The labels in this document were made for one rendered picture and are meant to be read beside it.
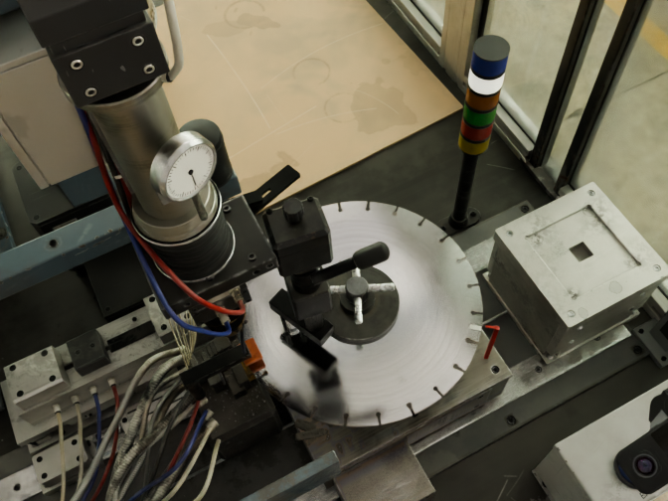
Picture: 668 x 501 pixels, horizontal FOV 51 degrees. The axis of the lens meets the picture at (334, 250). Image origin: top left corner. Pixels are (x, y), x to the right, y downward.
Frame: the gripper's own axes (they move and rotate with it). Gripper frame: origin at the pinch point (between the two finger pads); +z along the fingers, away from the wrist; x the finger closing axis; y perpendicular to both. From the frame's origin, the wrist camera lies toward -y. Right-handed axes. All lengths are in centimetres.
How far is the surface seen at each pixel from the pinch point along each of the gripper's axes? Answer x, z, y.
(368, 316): 30.7, 1.9, -20.9
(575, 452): 4.9, 8.3, -5.4
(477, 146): 46.0, -0.8, 4.8
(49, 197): 72, 5, -54
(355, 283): 33.8, -2.3, -21.1
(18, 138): 37, -43, -46
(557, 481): 3.5, 16.1, -6.9
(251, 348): 33.3, 1.1, -36.2
